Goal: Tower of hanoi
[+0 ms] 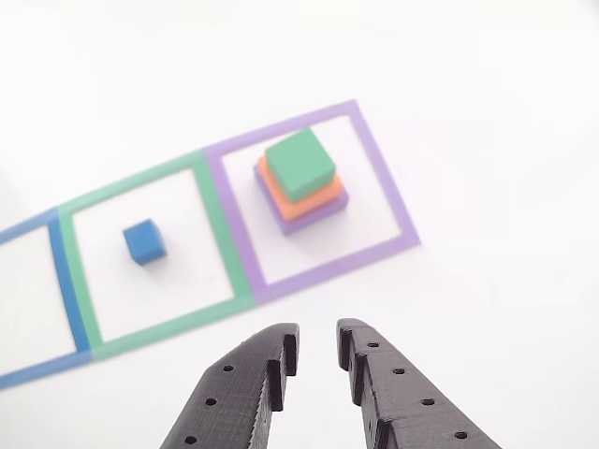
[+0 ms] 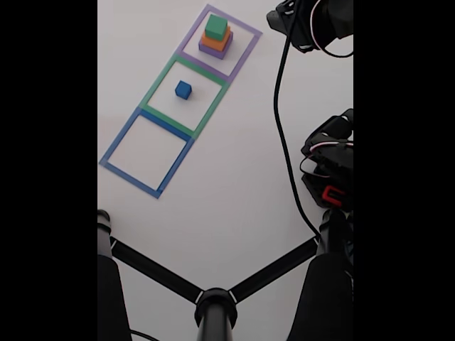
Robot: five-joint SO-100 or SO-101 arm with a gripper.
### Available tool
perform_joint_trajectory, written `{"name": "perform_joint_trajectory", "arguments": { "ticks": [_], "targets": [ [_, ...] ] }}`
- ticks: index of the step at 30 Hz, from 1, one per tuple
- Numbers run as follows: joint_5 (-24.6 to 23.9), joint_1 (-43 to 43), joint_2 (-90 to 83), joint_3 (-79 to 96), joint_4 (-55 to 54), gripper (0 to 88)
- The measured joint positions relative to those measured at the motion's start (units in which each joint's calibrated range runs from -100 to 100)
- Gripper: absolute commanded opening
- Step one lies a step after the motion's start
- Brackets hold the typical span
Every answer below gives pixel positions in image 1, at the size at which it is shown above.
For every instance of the small blue cube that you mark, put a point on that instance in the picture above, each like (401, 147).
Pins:
(145, 241)

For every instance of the purple cube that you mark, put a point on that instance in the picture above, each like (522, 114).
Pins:
(318, 220)

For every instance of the orange cube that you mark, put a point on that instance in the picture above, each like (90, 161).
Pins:
(309, 206)

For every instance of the green cube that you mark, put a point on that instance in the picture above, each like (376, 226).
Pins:
(299, 161)

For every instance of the green square frame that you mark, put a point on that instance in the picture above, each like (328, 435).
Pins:
(220, 224)

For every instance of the blue square frame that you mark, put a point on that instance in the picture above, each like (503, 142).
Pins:
(70, 299)

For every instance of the purple square frame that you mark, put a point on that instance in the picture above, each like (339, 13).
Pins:
(384, 178)

